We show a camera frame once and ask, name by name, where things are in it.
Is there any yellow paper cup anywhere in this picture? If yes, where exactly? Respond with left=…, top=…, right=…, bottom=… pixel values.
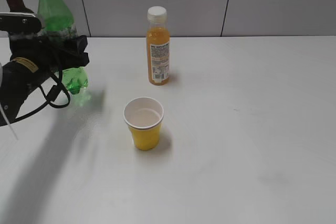
left=123, top=97, right=164, bottom=151

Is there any orange juice bottle white cap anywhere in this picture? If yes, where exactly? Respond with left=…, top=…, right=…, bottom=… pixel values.
left=146, top=6, right=170, bottom=86

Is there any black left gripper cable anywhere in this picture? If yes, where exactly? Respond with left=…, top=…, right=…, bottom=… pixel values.
left=0, top=44, right=72, bottom=127

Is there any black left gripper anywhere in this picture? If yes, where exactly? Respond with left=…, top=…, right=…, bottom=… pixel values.
left=1, top=12, right=89, bottom=126

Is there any green sprite plastic bottle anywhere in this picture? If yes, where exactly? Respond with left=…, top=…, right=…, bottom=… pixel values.
left=38, top=0, right=88, bottom=95

